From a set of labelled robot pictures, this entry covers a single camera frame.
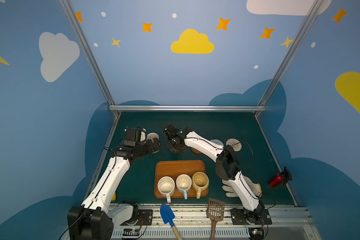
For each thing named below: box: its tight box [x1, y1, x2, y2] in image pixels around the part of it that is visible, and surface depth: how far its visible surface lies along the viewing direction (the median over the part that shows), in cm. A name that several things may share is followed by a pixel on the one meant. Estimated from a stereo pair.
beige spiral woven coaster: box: [225, 138, 242, 152], surface depth 106 cm
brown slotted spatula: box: [206, 198, 225, 240], surface depth 76 cm
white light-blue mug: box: [176, 173, 192, 200], surface depth 80 cm
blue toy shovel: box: [160, 204, 183, 240], surface depth 76 cm
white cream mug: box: [157, 176, 176, 203], surface depth 80 cm
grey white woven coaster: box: [209, 139, 224, 146], surface depth 106 cm
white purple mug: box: [146, 132, 160, 143], surface depth 99 cm
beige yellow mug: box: [192, 171, 210, 199], surface depth 80 cm
